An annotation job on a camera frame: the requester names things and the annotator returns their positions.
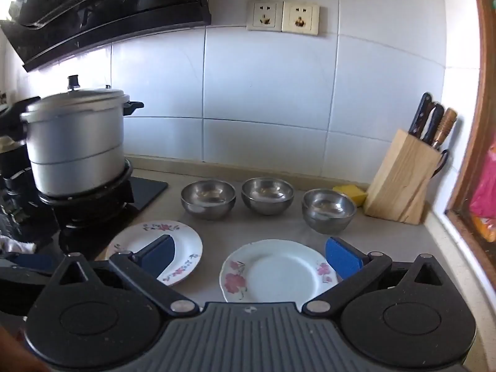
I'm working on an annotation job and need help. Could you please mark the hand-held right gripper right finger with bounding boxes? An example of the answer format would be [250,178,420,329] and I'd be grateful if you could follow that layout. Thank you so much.
[303,237,452,318]

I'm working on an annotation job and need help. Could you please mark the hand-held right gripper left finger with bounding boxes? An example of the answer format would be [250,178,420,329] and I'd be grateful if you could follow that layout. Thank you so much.
[46,235,201,318]

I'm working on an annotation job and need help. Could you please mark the small-flowered white plate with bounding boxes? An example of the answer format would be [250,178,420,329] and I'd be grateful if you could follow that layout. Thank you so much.
[105,220,204,287]

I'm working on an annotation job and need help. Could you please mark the stainless steel bowl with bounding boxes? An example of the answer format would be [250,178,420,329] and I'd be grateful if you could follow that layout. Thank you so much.
[241,177,295,216]
[302,188,357,235]
[180,180,237,221]

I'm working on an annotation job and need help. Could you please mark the large pink flower white plate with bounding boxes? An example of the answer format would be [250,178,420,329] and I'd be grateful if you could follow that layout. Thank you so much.
[219,239,342,303]

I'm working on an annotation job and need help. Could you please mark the person's left forearm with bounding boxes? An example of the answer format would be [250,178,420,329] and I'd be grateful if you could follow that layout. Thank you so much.
[0,325,47,372]

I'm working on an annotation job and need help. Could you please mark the yellow sponge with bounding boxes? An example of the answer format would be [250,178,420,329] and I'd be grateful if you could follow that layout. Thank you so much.
[332,185,369,207]

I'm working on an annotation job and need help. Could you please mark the black gas stove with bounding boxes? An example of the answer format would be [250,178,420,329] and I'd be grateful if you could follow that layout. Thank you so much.
[0,151,169,264]

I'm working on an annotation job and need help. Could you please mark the wooden knife block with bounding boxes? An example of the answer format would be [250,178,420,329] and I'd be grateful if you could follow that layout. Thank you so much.
[363,129,442,225]

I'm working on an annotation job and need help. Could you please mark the aluminium pressure cooker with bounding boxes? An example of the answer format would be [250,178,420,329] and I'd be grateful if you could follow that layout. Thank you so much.
[0,75,144,197]

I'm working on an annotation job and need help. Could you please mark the white cloth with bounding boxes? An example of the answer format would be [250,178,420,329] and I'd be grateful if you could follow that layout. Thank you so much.
[0,236,36,254]

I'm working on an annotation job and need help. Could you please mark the pink plastic bag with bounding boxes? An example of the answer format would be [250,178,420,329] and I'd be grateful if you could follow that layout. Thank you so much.
[469,155,496,221]

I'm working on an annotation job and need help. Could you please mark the black range hood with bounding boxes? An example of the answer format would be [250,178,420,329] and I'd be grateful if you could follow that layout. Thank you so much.
[0,0,212,72]

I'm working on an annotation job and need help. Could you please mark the black scissors handle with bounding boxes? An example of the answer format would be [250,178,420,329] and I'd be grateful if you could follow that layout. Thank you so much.
[433,149,449,183]

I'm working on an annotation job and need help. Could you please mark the black ribbed handle knife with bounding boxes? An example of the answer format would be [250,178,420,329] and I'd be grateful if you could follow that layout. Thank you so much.
[421,103,445,145]

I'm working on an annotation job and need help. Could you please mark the black smooth handle knife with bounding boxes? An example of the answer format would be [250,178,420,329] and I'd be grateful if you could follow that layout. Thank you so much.
[408,92,432,140]

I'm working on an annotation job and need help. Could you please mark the wooden window frame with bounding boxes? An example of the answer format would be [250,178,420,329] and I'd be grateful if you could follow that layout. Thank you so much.
[445,0,496,254]

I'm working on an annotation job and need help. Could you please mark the beige wall socket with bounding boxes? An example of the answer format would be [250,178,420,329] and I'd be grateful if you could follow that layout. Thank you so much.
[247,1,283,32]
[281,2,320,35]

